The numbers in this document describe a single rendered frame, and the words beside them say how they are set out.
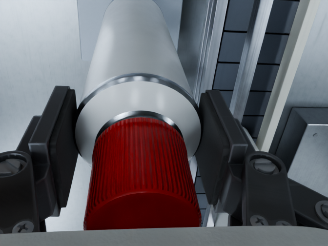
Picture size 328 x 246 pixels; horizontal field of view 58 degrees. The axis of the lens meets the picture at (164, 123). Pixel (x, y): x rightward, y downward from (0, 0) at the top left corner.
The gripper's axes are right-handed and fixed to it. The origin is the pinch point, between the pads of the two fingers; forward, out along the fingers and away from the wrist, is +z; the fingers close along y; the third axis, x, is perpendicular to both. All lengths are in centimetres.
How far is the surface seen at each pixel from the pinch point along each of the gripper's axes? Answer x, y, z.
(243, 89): -5.7, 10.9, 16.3
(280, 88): -8.0, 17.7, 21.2
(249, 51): -1.9, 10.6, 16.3
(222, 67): -6.9, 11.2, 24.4
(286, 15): -0.3, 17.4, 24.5
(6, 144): -22.9, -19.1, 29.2
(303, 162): -22.7, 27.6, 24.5
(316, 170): -24.3, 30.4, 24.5
